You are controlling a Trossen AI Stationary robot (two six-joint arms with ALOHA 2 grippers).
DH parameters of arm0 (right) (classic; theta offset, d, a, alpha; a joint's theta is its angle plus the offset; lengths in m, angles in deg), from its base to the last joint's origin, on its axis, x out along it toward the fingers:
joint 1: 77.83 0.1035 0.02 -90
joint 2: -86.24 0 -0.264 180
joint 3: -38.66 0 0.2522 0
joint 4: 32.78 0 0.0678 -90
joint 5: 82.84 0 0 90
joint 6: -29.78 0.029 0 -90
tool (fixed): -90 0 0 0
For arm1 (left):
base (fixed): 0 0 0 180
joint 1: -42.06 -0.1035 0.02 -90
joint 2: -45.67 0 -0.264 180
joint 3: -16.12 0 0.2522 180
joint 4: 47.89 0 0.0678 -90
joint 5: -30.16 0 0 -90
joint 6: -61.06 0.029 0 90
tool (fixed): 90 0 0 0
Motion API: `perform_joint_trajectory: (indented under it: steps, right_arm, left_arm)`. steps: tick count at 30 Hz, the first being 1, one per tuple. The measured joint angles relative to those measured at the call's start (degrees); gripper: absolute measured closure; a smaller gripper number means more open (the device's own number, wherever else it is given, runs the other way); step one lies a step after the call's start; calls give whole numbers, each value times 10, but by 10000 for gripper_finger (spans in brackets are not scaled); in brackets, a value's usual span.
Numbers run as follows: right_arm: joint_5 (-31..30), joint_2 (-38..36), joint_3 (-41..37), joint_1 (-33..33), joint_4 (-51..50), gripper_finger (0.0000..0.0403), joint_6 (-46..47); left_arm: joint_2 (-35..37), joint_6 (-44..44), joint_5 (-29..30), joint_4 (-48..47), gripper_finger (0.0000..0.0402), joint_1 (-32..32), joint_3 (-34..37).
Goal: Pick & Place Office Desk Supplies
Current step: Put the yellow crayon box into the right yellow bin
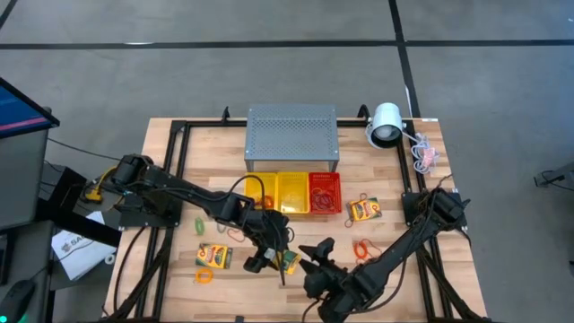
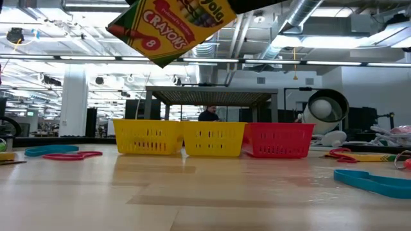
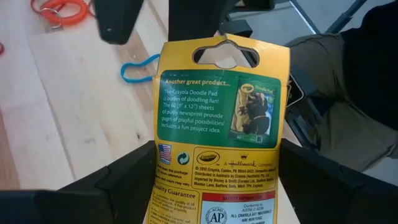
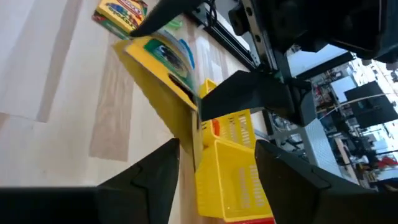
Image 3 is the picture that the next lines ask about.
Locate yellow Crayola crayon box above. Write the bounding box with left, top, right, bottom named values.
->
left=145, top=33, right=292, bottom=224

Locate orange spiral keychain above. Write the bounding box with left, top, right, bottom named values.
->
left=30, top=0, right=91, bottom=28

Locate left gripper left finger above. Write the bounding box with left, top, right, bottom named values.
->
left=0, top=140, right=156, bottom=224

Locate person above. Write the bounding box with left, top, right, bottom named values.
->
left=285, top=0, right=398, bottom=172

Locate blue rubber band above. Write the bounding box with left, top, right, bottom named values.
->
left=120, top=53, right=161, bottom=85

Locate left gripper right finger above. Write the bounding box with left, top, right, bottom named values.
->
left=278, top=138, right=398, bottom=224

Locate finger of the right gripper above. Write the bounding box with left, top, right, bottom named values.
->
left=167, top=0, right=242, bottom=42
left=94, top=0, right=146, bottom=44

